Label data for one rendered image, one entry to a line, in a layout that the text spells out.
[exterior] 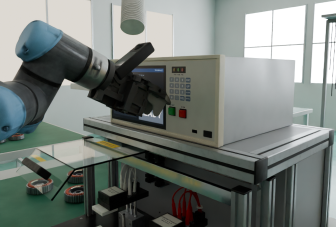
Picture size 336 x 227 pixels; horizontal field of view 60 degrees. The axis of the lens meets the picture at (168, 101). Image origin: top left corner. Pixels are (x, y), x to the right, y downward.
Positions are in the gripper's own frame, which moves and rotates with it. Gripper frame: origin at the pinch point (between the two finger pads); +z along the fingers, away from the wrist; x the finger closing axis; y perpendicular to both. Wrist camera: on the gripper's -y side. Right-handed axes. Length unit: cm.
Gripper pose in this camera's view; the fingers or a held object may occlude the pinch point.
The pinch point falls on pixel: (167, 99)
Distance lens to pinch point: 72.8
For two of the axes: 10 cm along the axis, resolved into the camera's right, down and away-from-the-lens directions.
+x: 6.9, 0.8, -7.2
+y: -3.1, 9.3, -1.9
